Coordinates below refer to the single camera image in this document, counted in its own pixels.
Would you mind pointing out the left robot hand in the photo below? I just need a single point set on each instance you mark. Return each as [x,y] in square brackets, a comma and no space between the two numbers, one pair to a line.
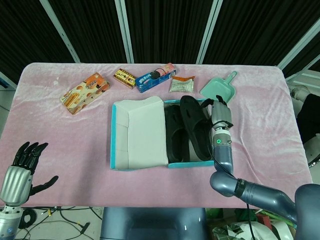
[15,182]

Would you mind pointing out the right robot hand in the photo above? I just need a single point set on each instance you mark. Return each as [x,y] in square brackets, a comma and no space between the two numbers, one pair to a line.
[221,113]

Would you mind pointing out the black rubber slipper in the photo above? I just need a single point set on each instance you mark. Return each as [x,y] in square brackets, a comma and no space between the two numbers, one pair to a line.
[195,125]
[175,135]

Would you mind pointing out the teal cardboard shoe box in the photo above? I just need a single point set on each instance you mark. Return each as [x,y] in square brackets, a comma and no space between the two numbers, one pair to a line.
[145,135]

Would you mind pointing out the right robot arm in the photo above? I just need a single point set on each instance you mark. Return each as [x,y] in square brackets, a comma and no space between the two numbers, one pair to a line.
[223,160]

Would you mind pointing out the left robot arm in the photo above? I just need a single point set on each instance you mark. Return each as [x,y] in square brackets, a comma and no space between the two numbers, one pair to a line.
[7,222]

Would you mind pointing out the blue cookie box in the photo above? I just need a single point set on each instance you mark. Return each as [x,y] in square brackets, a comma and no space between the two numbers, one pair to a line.
[155,77]

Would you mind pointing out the small yellow red box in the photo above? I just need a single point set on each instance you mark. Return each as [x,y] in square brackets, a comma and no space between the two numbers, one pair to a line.
[125,78]

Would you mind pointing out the orange biscuit box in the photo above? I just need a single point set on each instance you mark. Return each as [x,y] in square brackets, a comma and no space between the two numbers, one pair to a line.
[83,93]

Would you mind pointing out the mint green dustpan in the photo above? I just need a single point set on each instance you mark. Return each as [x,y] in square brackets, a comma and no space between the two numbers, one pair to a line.
[217,87]

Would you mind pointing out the silver snack packet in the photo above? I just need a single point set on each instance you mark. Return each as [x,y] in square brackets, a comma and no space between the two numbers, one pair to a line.
[181,85]

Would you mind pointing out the pink plush tablecloth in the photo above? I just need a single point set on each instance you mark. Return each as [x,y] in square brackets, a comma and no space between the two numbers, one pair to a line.
[75,150]

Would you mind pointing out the black bulky object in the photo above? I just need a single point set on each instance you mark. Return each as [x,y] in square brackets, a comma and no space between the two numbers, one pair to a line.
[310,117]

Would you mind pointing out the green cloth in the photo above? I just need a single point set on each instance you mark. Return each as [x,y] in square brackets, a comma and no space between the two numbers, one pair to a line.
[242,215]

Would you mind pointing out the green white patterned bag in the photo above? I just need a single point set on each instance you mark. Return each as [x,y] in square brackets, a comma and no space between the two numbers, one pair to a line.
[225,232]

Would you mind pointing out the blue-grey robot torso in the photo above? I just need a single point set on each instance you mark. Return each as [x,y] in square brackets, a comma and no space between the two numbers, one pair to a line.
[152,225]

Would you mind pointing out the white partition post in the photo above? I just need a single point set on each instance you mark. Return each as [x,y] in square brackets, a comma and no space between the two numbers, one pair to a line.
[208,32]
[61,32]
[124,32]
[298,46]

